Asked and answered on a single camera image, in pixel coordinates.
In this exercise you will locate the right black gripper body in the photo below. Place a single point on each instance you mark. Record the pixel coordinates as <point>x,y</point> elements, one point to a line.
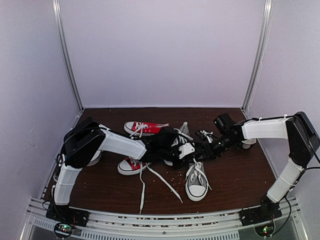
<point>215,151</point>

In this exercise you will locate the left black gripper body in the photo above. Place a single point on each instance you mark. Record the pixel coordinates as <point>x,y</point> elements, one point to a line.
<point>165,152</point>

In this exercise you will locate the grey sneaker with laces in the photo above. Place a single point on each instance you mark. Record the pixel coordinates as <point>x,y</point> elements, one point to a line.
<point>184,130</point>

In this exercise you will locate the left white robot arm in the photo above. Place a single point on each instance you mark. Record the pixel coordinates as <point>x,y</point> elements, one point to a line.
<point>85,143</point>

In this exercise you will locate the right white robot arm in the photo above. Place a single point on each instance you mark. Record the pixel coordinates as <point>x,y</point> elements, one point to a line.
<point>297,129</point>

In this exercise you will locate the back red sneaker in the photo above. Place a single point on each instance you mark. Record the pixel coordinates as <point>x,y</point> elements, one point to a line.
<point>140,129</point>

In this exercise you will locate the white fluted bowl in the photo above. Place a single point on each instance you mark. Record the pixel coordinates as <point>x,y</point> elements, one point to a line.
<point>95,159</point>

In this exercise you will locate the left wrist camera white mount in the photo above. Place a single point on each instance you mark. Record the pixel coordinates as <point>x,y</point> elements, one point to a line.
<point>186,149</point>

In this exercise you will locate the front aluminium rail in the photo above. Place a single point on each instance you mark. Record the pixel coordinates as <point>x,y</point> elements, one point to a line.
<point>219,225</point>

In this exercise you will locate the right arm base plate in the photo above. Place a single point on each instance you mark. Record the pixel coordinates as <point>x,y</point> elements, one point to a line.
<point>252,216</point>

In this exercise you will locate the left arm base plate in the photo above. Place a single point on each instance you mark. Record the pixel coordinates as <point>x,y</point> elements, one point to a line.
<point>68,215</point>

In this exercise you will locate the right aluminium frame post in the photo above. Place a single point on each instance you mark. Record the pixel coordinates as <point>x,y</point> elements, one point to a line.
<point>261,48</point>

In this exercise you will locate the aluminium frame post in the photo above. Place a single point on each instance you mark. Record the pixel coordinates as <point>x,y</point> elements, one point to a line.
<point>261,48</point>
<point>66,57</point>

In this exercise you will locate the left aluminium frame post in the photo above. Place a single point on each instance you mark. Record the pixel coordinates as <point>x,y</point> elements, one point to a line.
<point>66,57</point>

